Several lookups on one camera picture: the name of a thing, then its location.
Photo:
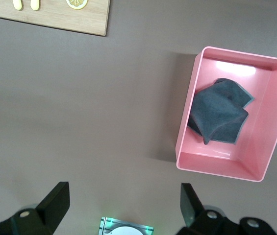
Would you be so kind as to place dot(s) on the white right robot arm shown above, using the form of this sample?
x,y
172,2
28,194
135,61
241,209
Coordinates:
x,y
126,231

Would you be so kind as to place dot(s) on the yellow plastic knife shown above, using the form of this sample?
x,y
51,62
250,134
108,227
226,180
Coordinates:
x,y
17,4

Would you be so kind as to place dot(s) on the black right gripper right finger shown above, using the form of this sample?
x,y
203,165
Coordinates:
x,y
194,220

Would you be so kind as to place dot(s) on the wooden cutting board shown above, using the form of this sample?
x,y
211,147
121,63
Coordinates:
x,y
55,17

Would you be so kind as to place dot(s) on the yellow plastic fork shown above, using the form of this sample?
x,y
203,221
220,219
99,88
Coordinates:
x,y
35,5

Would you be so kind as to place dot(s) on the grey and pink cloth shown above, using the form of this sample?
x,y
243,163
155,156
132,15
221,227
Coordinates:
x,y
219,112

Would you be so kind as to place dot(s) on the pink plastic bin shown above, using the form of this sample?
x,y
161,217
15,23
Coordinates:
x,y
258,137

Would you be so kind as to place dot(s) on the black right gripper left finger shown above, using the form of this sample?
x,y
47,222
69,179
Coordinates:
x,y
52,210

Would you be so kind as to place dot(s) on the yellow lemon slice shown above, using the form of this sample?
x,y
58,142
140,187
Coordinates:
x,y
77,3

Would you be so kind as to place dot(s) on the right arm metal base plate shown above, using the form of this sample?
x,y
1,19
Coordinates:
x,y
106,224

